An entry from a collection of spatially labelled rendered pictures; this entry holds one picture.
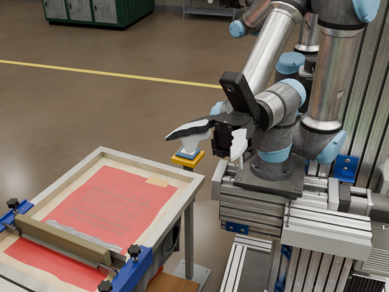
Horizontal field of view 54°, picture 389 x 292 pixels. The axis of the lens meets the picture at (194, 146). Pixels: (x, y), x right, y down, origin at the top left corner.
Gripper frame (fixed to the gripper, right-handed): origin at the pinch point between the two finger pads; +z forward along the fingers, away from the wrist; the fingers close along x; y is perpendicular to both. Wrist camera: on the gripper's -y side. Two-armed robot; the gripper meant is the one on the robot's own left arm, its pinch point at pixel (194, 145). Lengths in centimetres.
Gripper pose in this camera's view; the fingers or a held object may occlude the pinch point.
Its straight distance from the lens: 65.6
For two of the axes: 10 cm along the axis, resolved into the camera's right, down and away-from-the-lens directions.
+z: -6.5, 4.1, -6.4
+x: -7.5, -2.3, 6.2
